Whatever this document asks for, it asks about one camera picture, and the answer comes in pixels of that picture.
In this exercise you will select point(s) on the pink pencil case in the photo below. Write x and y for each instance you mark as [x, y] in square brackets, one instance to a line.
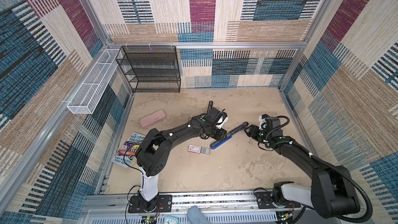
[152, 119]

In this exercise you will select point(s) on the grey rounded object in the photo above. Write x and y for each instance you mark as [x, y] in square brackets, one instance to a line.
[195, 216]

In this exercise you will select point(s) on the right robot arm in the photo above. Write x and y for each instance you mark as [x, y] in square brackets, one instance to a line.
[333, 193]

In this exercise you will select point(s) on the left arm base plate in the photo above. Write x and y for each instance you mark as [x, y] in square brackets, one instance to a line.
[162, 203]

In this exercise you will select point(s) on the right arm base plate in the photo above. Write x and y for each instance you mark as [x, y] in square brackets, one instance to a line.
[264, 201]

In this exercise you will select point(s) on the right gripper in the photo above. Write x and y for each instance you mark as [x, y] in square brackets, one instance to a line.
[252, 131]

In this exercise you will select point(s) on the teal electronics box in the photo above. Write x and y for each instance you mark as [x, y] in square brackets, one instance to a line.
[171, 220]

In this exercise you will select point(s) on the red white staple box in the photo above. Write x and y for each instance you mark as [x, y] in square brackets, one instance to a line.
[195, 149]

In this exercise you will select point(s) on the black mesh shelf rack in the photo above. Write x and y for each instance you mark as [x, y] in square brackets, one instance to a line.
[150, 69]

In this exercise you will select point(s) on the white wire basket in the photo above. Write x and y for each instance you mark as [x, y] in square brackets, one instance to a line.
[89, 93]

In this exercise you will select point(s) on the purple paperback book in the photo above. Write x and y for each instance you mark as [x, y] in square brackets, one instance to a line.
[126, 154]

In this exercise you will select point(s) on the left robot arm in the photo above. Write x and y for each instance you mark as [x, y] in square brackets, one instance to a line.
[154, 151]

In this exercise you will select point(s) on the black stapler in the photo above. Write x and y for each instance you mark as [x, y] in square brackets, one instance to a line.
[210, 105]

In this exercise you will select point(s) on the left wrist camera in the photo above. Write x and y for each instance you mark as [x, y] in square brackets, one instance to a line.
[222, 120]

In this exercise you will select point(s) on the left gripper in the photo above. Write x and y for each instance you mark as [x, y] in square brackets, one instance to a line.
[221, 135]

